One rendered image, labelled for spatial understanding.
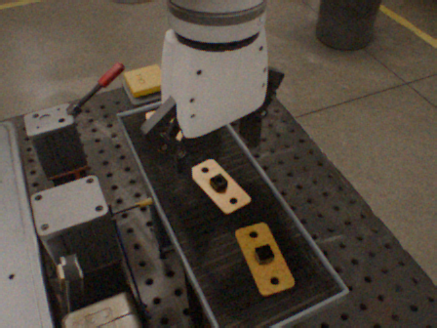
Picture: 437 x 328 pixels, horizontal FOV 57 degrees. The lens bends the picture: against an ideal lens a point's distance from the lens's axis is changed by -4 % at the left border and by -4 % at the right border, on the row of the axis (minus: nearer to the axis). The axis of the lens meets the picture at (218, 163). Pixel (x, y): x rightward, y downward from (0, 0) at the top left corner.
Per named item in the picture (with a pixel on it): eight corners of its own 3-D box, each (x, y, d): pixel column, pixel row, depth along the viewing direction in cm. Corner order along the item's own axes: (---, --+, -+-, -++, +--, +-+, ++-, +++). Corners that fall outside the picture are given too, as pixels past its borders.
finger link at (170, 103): (205, 72, 40) (209, 115, 44) (132, 105, 37) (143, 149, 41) (212, 78, 39) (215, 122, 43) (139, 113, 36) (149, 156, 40)
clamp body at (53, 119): (65, 223, 104) (16, 111, 77) (108, 208, 107) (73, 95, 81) (73, 253, 98) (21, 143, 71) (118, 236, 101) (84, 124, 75)
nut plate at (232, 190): (186, 172, 53) (186, 165, 52) (212, 159, 55) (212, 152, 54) (225, 216, 49) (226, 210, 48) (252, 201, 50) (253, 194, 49)
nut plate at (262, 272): (233, 231, 47) (233, 225, 46) (264, 223, 48) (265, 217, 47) (261, 297, 42) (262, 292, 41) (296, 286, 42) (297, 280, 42)
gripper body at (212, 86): (238, -15, 39) (234, 80, 48) (142, 15, 35) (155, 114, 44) (291, 16, 35) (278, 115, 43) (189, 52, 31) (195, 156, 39)
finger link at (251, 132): (262, 78, 47) (258, 123, 52) (240, 88, 46) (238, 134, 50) (282, 93, 45) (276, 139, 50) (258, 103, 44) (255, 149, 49)
